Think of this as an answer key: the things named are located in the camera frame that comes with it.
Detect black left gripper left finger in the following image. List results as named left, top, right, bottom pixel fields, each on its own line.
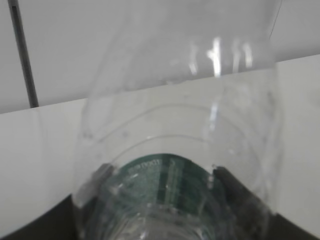
left=74, top=163, right=118, bottom=240

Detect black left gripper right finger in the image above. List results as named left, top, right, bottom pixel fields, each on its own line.
left=212, top=166, right=273, bottom=240

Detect clear green-label water bottle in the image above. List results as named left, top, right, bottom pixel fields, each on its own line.
left=72, top=0, right=283, bottom=240

